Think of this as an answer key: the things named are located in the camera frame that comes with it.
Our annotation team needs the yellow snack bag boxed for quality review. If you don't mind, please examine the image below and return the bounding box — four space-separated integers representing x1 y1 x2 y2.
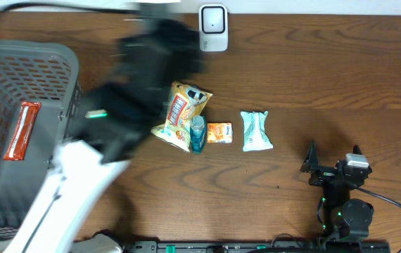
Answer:
151 81 213 153

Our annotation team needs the light green tissue pack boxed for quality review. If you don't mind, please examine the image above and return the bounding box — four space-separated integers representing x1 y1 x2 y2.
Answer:
241 111 274 152

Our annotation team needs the blue mouthwash bottle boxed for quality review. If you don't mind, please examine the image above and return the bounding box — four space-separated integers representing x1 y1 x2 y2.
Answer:
190 115 206 153

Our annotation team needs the orange small snack box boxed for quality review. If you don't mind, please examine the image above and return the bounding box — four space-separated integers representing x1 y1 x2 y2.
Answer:
207 123 233 143

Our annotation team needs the red snack bar wrapper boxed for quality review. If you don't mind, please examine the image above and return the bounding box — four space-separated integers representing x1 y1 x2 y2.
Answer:
4 101 42 161

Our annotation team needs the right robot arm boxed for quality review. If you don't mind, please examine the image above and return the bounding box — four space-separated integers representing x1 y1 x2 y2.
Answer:
300 142 374 244

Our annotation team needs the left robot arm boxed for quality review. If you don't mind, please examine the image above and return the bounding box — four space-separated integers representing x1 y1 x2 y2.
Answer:
7 19 201 252

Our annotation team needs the grey plastic shopping basket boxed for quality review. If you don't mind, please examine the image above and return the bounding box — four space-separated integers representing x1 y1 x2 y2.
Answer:
0 40 82 252

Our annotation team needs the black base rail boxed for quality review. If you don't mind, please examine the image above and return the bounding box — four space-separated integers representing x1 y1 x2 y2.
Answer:
123 240 390 253

